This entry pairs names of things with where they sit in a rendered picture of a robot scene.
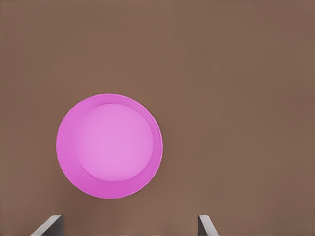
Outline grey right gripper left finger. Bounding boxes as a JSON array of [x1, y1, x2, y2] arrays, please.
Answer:
[[31, 215, 63, 236]]

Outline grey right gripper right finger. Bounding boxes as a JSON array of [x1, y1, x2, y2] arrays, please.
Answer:
[[198, 214, 220, 236]]

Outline pink plate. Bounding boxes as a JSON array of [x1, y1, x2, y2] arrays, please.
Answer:
[[56, 93, 163, 200]]

